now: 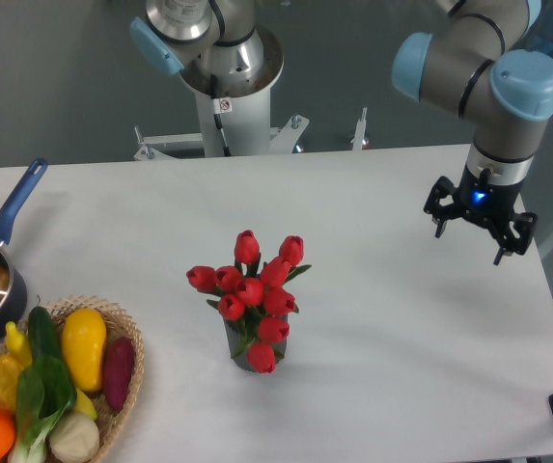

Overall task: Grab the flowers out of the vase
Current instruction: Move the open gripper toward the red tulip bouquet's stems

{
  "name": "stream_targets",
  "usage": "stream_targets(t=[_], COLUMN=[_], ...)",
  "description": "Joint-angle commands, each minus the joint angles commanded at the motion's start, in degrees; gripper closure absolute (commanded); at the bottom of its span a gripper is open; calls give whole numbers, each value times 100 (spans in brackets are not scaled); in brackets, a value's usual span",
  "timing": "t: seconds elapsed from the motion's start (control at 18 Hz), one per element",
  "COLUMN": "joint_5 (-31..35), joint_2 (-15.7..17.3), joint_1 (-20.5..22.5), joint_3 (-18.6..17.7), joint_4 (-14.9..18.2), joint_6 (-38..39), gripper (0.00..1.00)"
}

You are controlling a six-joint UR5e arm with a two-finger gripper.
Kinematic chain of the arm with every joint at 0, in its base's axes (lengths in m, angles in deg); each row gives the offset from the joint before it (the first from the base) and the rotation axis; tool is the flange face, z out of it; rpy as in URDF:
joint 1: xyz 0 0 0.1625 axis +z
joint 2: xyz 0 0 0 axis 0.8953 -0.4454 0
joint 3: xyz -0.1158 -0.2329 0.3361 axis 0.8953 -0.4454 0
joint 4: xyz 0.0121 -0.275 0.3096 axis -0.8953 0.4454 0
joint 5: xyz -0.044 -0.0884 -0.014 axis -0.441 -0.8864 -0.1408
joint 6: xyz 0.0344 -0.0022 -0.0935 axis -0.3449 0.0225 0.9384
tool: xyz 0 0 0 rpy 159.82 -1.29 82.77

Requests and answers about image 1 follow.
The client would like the beige garlic bulb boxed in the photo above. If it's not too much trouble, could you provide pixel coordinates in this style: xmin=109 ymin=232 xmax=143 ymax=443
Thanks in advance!
xmin=49 ymin=412 xmax=99 ymax=463

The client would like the small yellow gourd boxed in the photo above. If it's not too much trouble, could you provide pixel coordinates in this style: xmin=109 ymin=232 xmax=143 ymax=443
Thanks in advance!
xmin=5 ymin=321 xmax=32 ymax=368

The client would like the green cucumber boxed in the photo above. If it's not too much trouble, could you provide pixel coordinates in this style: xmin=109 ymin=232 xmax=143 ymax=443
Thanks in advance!
xmin=27 ymin=306 xmax=64 ymax=361

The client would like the purple sweet potato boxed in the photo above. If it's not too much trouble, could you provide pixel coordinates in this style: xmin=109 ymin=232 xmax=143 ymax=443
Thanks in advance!
xmin=102 ymin=337 xmax=135 ymax=412

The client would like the yellow bell pepper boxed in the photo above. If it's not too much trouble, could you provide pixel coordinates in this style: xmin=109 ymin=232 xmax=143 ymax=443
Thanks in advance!
xmin=0 ymin=354 xmax=23 ymax=413

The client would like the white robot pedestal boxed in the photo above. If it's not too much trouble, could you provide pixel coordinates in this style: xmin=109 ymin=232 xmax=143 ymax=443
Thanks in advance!
xmin=132 ymin=23 xmax=372 ymax=162

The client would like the grey ribbed vase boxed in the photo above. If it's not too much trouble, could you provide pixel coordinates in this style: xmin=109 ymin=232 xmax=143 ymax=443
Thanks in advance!
xmin=224 ymin=314 xmax=289 ymax=373

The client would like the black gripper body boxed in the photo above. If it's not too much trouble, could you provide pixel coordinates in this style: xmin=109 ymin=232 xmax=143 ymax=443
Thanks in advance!
xmin=453 ymin=167 xmax=520 ymax=234

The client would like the green bok choy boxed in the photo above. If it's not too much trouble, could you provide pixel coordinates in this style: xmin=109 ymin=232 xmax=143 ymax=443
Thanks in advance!
xmin=9 ymin=355 xmax=76 ymax=462

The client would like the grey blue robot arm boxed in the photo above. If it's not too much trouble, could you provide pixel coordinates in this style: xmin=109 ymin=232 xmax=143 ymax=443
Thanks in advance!
xmin=129 ymin=1 xmax=553 ymax=256

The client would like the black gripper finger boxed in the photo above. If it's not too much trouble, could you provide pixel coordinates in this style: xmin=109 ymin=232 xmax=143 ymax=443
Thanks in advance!
xmin=492 ymin=211 xmax=538 ymax=265
xmin=423 ymin=176 xmax=456 ymax=238

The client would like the yellow squash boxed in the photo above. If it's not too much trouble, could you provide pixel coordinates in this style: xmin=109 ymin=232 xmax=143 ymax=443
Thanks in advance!
xmin=61 ymin=308 xmax=107 ymax=393

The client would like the red tulip bouquet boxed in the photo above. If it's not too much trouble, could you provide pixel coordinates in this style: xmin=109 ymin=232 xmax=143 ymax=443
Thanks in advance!
xmin=186 ymin=230 xmax=311 ymax=374

